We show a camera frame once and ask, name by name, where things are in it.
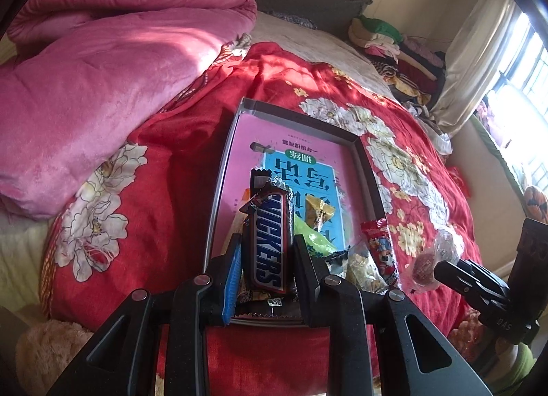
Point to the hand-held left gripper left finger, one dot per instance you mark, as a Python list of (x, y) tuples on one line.
[(231, 280)]

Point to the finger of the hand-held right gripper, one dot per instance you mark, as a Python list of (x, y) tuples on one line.
[(462, 282)]

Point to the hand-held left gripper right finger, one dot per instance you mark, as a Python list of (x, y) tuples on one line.
[(306, 280)]

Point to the clear reddish candy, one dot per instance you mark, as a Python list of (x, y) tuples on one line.
[(424, 267)]

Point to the green snack packet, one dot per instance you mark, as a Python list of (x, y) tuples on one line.
[(314, 237)]

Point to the brown chocolate bar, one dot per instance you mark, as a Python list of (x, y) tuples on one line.
[(267, 242)]

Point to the yellow cartoon snack packet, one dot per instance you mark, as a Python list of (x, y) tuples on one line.
[(321, 210)]

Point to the grey shallow cardboard box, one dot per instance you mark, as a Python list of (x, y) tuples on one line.
[(299, 123)]

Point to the clear bag of beige snacks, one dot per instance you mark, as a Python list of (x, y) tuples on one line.
[(361, 270)]

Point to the orange patterned cushion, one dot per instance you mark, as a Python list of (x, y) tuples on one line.
[(537, 205)]

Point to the red cartoon snack packet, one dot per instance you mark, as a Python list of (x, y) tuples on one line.
[(381, 246)]

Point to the red paper bag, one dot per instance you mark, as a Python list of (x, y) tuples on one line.
[(460, 182)]

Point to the red floral quilt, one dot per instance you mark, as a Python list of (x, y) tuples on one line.
[(171, 190)]

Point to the green window sill cloth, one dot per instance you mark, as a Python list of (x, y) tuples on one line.
[(496, 152)]

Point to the pink and blue workbook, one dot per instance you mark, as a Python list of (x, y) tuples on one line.
[(257, 139)]

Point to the white plastic bag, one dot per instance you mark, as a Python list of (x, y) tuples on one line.
[(436, 139)]

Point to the barred window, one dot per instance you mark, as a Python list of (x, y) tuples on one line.
[(522, 79)]

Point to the beige plush blanket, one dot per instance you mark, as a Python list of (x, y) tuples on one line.
[(47, 353)]

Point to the white curtain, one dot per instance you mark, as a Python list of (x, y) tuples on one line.
[(475, 62)]

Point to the pile of folded clothes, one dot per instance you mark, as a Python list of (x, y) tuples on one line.
[(398, 58)]

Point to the beige bed sheet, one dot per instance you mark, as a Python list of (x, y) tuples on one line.
[(308, 45)]

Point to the pink fleece blanket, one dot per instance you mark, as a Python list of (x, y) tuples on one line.
[(107, 79)]

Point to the grey patterned cloth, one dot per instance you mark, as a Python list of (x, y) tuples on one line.
[(295, 19)]

